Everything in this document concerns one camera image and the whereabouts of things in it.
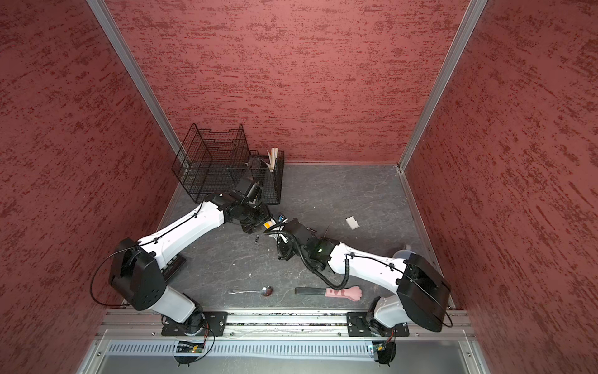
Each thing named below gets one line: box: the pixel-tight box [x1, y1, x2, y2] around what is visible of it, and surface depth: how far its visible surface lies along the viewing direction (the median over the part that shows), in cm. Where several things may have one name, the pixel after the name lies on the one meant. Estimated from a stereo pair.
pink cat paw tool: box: [294, 285, 363, 302], surface depth 81 cm
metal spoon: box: [228, 285, 274, 297], surface depth 82 cm
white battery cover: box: [344, 215, 361, 230], surface depth 102 cm
